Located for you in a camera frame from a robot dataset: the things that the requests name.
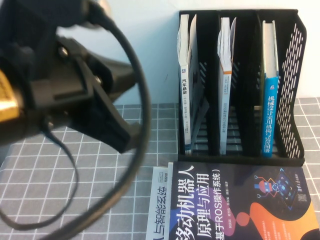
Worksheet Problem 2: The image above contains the white intelligent systems book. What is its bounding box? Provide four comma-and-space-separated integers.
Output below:
146, 166, 175, 240

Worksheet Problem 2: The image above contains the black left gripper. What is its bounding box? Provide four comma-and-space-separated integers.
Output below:
0, 34, 141, 155

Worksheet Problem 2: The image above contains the thick black cable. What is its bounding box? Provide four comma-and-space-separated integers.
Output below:
37, 0, 153, 240

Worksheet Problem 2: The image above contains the white book orange stripe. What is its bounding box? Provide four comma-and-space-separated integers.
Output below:
216, 16, 237, 156

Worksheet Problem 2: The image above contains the grey checked tablecloth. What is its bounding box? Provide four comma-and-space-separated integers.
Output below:
0, 97, 320, 240

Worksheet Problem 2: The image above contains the thin black cable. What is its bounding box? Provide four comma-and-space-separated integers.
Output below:
0, 117, 80, 231

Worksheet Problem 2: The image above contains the white book blue spine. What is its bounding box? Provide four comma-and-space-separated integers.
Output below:
176, 13, 210, 155

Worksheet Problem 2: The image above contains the black plastic book stand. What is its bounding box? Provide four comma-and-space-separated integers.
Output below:
177, 9, 307, 167

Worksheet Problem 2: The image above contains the yellow-green mechanical design book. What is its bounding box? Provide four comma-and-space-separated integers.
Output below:
261, 20, 280, 158

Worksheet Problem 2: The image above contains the dark mobile robot book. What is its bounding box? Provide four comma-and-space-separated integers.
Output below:
167, 159, 320, 240

